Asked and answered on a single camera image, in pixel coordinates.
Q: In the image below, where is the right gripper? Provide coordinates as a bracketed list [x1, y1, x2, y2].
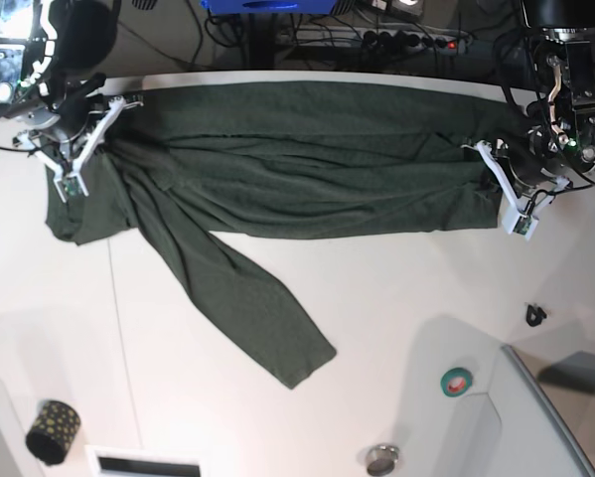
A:
[38, 96, 103, 147]

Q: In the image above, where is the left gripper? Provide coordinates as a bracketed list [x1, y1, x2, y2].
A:
[500, 146, 562, 198]

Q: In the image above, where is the dark green t-shirt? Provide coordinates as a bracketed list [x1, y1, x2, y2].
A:
[47, 81, 523, 389]

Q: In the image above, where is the small black clip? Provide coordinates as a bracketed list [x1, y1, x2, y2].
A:
[524, 303, 549, 328]

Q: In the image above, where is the blue box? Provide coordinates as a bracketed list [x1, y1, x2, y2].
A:
[200, 0, 337, 15]

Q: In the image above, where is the power strip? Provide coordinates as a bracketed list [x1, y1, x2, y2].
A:
[278, 25, 474, 56]

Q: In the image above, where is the green tape roll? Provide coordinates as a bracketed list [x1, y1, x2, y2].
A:
[440, 367, 474, 398]

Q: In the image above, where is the black yellow-dotted cup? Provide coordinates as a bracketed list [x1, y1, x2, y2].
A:
[25, 400, 81, 466]

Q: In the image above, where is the small metal tin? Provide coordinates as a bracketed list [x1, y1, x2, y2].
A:
[365, 443, 399, 477]

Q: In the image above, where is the white slotted tray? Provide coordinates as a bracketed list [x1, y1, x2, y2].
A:
[84, 445, 210, 477]

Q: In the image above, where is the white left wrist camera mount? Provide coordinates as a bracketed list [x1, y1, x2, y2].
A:
[462, 141, 571, 241]

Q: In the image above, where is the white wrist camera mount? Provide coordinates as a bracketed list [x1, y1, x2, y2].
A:
[13, 94, 144, 203]
[462, 141, 571, 241]

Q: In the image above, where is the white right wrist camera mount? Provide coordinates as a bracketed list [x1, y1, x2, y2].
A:
[13, 94, 144, 203]

